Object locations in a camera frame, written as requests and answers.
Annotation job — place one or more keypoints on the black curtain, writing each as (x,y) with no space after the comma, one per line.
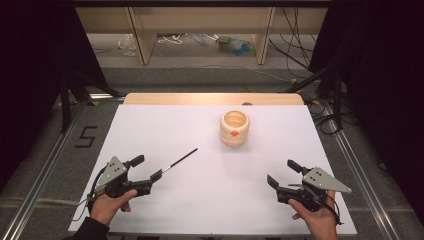
(383,83)
(33,66)

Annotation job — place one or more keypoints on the black metal stand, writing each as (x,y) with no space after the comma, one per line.
(338,100)
(65,110)

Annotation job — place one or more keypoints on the clear plastic bag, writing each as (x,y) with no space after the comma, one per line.
(128,45)

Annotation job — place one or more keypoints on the thin black pen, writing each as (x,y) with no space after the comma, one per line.
(181,159)

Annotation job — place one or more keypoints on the short metal floor rail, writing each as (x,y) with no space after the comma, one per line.
(103,96)

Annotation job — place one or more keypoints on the long metal floor rail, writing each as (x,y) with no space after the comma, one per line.
(360,173)
(43,173)

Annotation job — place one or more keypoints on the wooden table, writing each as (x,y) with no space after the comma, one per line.
(200,99)

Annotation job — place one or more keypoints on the green and blue plastic bag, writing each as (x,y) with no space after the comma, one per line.
(235,46)

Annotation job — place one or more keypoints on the black frame bar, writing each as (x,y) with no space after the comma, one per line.
(200,3)

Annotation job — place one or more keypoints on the person's left hand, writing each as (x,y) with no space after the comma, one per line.
(106,206)

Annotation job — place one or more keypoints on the white board sheet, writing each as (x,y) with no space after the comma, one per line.
(200,200)

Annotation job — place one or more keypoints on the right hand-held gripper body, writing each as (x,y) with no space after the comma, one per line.
(320,181)

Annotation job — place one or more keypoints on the person's right hand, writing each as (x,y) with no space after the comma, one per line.
(320,223)

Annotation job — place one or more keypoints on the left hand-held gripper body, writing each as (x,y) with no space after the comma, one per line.
(113,173)

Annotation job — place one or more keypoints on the cream ribbed holder cup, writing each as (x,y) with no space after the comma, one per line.
(235,140)

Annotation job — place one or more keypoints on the beige wooden shelf unit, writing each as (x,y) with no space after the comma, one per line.
(143,43)

